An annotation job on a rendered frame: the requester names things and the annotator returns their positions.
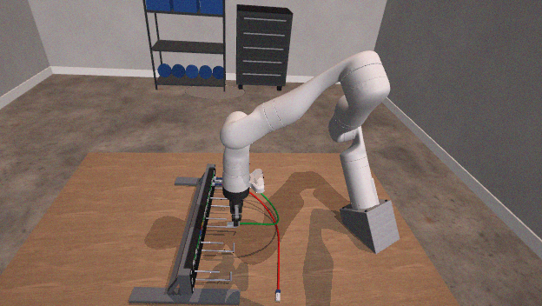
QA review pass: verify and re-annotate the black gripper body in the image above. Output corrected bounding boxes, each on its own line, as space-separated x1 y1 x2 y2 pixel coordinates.
222 186 249 211

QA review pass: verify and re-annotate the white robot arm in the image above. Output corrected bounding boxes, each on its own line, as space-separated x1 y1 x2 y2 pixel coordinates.
220 50 390 210

